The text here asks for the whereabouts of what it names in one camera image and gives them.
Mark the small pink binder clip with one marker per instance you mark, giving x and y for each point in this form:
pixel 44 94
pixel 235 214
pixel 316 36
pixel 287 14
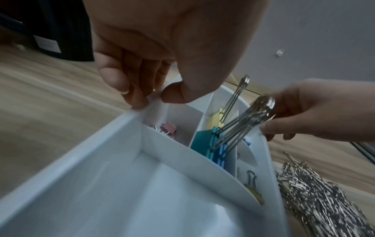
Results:
pixel 168 129

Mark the white compartment tray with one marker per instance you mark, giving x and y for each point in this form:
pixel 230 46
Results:
pixel 117 196

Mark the small white wall hook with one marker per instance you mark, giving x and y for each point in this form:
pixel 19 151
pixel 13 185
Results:
pixel 279 52

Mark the person's right hand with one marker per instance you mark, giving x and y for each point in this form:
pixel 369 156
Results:
pixel 322 111

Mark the small yellow binder clip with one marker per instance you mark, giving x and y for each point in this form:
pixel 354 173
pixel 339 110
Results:
pixel 256 196

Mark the large teal binder clip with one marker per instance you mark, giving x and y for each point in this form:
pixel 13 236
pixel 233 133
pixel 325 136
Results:
pixel 202 143

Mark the pile of silver paper clips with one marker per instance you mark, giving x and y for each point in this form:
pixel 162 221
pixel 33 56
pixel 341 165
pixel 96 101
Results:
pixel 316 203

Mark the small blue binder clip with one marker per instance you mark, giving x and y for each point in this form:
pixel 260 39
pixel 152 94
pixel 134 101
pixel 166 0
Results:
pixel 247 141

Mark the large blue binder clip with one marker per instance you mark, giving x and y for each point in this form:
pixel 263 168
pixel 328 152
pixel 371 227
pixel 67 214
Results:
pixel 219 157

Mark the person's left hand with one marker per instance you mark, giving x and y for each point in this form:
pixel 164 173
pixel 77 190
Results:
pixel 175 46

